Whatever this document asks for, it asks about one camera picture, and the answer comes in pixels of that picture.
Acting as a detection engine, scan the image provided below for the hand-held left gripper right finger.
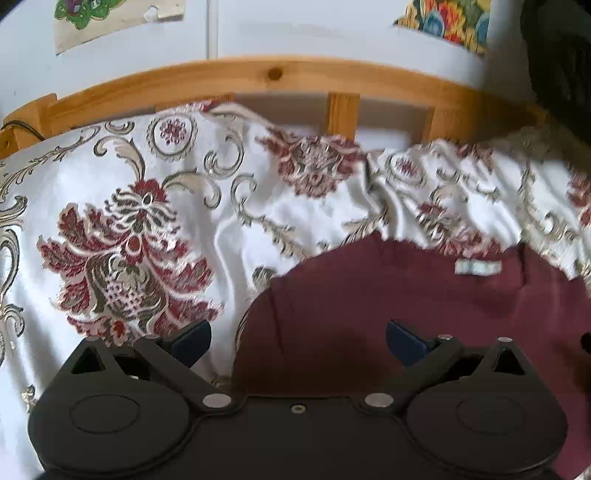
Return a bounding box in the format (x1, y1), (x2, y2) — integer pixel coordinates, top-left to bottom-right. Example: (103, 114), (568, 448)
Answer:
(362, 320), (540, 411)

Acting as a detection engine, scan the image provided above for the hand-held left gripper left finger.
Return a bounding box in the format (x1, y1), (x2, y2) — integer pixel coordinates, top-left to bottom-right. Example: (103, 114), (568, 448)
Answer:
(60, 320), (234, 413)

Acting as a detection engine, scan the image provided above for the maroon long-sleeved shirt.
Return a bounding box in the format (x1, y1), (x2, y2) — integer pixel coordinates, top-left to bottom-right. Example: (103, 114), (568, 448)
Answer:
(233, 233), (591, 480)

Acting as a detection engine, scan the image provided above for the white floral satin bedspread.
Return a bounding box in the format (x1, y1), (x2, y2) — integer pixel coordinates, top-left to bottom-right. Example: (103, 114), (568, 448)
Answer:
(0, 102), (591, 480)

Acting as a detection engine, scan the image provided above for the colourful landscape poster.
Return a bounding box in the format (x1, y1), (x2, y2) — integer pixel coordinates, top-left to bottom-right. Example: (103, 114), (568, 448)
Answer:
(394, 0), (491, 58)

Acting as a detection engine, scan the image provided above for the blond cartoon figure poster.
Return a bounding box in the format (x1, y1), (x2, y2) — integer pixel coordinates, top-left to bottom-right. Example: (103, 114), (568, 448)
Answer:
(54, 0), (186, 57)

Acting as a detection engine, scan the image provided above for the black puffer jacket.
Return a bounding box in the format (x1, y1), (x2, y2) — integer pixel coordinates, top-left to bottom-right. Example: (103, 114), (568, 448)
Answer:
(519, 0), (591, 127)

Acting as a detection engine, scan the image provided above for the black cable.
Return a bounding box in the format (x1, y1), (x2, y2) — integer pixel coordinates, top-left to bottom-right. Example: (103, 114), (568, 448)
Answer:
(1, 120), (45, 140)

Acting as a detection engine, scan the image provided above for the wooden bed frame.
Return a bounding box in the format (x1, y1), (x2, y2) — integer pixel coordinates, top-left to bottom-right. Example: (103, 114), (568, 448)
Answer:
(0, 56), (557, 155)

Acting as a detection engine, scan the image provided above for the white wall pipe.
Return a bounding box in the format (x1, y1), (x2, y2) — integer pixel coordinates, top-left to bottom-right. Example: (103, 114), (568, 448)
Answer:
(207, 0), (219, 62)

